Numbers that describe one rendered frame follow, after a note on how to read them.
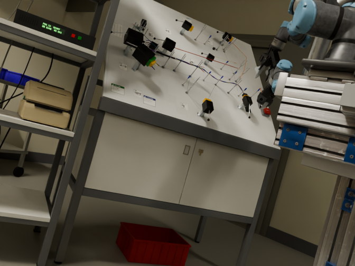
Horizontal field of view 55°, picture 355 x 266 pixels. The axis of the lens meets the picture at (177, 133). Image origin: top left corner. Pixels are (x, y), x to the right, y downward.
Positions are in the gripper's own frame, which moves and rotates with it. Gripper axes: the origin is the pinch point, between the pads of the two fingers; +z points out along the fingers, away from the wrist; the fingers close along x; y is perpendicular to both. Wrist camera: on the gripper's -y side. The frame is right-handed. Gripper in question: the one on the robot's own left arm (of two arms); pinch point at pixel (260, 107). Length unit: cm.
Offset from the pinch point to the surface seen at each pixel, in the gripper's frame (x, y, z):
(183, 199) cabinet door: 3, -64, 31
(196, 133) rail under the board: 17.8, -40.7, 3.4
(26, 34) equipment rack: 92, -84, -42
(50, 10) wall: 268, 54, 108
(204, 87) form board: 35.0, -7.4, 4.7
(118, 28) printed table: 92, -25, -15
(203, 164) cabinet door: 6.1, -43.7, 19.9
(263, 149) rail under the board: -16.0, -8.9, 18.5
